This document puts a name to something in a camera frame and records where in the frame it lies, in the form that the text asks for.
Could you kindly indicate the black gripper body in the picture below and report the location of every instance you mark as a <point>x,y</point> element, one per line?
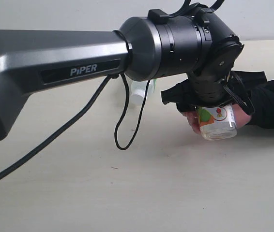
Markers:
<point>208,90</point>

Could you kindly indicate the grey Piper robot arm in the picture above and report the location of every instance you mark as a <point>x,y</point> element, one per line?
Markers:
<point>192,40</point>

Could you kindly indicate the open bare human hand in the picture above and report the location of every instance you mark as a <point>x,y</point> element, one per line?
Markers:
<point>241,118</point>

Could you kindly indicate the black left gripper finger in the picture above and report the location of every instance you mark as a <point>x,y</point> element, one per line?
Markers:
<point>183,95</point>

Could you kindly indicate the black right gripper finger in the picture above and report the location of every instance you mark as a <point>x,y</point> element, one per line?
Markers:
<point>241,82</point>

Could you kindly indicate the white floral label bottle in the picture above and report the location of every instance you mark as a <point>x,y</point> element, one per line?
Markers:
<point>217,123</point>

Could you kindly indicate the white capped green label bottle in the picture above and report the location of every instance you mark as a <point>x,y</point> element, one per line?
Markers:
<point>138,89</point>

